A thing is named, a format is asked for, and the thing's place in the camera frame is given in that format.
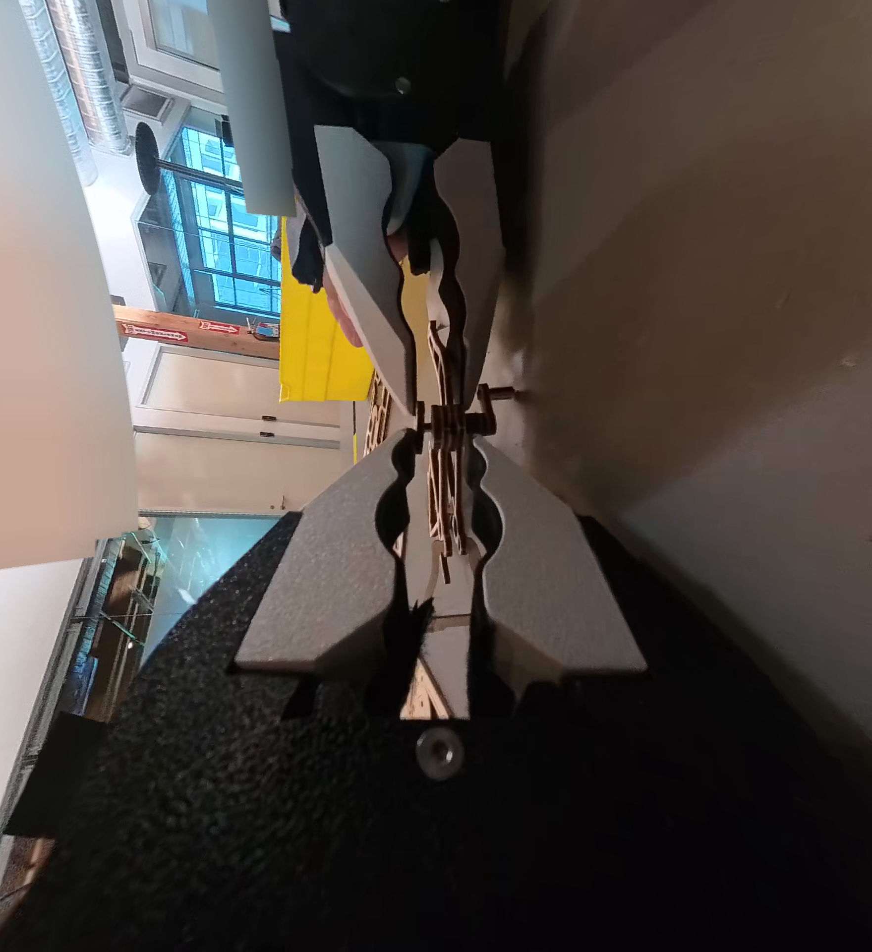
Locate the beige door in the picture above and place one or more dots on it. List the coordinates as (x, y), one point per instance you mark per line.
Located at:
(242, 476)
(242, 387)

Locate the air duct vent grille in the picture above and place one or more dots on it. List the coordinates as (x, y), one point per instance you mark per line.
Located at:
(146, 102)

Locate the red fire extinguisher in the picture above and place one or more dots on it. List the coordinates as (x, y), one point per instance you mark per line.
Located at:
(261, 327)

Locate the black floor lamp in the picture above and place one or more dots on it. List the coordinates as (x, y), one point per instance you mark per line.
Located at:
(146, 160)

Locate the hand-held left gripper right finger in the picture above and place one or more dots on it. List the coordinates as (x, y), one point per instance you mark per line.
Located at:
(562, 595)

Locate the silver air duct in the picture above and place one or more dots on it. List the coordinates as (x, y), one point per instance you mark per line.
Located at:
(86, 74)

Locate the wooden gear axle assembly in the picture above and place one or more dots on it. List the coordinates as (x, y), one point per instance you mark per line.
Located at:
(450, 424)

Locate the large glass window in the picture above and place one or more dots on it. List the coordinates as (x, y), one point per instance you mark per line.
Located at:
(213, 238)

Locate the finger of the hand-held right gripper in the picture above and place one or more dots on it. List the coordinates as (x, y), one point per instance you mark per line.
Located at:
(361, 245)
(480, 245)

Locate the yellow tape stripe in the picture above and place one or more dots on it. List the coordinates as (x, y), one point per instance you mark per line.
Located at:
(354, 439)

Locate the red sign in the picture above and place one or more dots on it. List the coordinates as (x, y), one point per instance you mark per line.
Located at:
(218, 327)
(153, 332)

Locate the wooden support post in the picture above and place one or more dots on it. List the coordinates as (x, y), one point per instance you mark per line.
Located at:
(198, 346)

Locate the wooden model frame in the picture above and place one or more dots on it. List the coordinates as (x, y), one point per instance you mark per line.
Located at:
(447, 506)

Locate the black panel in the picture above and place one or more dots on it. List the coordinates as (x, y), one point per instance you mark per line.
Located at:
(56, 773)

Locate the emptied wooden parts sheet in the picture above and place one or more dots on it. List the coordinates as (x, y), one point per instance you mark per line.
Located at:
(380, 416)

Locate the person's right hand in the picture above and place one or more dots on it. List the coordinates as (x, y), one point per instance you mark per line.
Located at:
(343, 320)

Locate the yellow plastic bin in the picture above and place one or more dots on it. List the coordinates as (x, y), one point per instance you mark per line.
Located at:
(317, 335)

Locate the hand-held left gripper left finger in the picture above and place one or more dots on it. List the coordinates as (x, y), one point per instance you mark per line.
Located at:
(324, 587)

